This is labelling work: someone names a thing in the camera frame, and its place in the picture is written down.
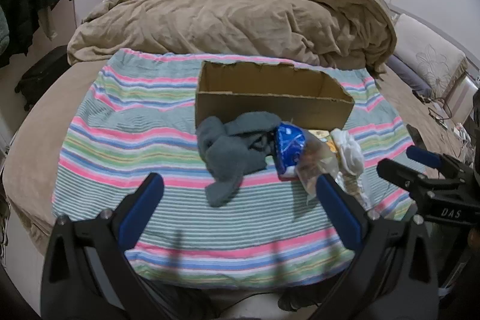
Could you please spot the black shoe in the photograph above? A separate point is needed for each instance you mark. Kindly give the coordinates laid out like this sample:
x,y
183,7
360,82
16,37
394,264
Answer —
x,y
296,299

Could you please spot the striped blanket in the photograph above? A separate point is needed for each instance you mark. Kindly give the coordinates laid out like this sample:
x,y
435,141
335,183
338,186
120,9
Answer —
x,y
150,132

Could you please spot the floral beige cushion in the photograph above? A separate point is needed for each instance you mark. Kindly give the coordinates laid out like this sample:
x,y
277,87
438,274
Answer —
x,y
431,54

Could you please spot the grey fleece cloth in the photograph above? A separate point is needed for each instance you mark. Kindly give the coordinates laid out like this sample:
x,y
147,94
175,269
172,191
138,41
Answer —
x,y
228,155

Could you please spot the tan bed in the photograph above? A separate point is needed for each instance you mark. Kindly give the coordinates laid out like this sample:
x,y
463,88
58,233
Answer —
x,y
41,125

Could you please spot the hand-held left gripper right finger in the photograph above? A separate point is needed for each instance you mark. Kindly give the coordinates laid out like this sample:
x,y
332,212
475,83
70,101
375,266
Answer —
x,y
337,209

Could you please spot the yellow green packet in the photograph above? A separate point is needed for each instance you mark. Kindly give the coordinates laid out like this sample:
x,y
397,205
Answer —
x,y
329,143

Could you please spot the tan duvet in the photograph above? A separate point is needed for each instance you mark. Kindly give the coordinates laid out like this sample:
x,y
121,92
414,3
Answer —
x,y
225,20

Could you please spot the brown cardboard box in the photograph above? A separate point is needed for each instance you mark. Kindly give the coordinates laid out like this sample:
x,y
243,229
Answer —
x,y
262,110

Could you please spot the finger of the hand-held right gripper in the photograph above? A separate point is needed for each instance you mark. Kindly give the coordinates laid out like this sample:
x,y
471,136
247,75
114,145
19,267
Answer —
x,y
423,155
401,173

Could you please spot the black suitcase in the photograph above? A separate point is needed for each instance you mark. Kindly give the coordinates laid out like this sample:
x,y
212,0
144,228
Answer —
x,y
45,76

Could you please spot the grey blue pillow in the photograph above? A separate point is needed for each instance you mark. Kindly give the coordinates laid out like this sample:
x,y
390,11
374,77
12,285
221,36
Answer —
x,y
408,76

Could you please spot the white power strip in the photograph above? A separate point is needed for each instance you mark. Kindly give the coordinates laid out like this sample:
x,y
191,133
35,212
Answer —
x,y
462,134

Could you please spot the clear plastic bag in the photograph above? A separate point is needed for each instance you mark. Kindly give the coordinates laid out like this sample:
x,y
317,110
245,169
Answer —
x,y
315,158

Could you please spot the white sock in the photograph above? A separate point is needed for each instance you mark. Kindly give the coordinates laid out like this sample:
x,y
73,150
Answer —
x,y
348,151

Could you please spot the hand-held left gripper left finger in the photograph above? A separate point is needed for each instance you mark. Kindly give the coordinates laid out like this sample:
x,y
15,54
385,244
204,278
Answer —
x,y
144,202

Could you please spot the blue snack packet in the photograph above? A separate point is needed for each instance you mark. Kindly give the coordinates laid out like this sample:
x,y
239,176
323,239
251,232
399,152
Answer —
x,y
288,143

